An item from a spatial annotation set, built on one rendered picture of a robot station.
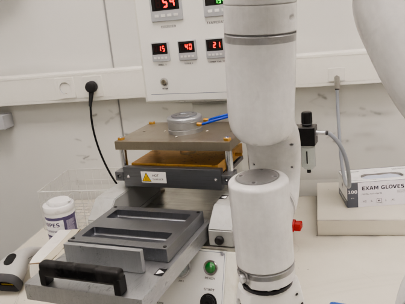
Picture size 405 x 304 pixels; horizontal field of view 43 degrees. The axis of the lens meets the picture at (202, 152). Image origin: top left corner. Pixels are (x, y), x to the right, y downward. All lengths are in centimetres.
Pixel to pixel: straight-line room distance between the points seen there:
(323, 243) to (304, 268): 14
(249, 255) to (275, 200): 9
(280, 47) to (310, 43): 101
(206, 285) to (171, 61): 56
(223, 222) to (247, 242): 28
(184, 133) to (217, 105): 20
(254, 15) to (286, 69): 8
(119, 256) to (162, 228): 12
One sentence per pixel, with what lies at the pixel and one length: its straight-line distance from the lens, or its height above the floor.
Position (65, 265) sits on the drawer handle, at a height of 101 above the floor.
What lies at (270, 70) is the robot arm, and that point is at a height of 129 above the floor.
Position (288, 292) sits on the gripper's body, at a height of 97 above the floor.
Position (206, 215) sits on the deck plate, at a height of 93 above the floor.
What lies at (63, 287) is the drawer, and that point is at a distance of 87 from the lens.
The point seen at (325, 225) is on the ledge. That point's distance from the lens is 144.
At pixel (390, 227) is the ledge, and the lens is 145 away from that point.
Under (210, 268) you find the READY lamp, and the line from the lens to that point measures 100.
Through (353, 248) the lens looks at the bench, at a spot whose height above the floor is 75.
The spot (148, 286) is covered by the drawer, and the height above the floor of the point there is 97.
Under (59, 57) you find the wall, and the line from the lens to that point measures 185.
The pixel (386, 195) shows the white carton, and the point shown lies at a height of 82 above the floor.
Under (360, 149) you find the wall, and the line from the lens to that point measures 170.
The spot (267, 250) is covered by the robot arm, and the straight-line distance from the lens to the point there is 72.
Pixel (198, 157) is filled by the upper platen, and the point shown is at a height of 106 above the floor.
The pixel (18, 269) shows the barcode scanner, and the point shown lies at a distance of 136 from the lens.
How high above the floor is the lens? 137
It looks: 16 degrees down
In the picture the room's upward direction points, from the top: 6 degrees counter-clockwise
